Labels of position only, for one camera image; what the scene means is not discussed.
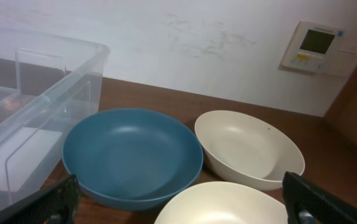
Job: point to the clear plastic storage container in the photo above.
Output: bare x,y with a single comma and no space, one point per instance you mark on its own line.
60,81

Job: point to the far cream bowl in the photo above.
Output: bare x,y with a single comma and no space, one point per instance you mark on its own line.
245,150

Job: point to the white wall control panel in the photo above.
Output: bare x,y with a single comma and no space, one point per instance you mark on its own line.
318,49

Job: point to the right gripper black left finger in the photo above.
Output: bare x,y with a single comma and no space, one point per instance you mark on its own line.
58,203

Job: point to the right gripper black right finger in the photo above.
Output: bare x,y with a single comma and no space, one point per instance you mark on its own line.
305,202

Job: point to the blue shallow bowl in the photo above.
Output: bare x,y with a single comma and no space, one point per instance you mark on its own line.
132,159

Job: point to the near cream bowl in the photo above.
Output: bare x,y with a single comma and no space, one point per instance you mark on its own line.
222,202

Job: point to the cream bowl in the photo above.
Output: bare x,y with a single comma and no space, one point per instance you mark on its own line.
245,150
222,202

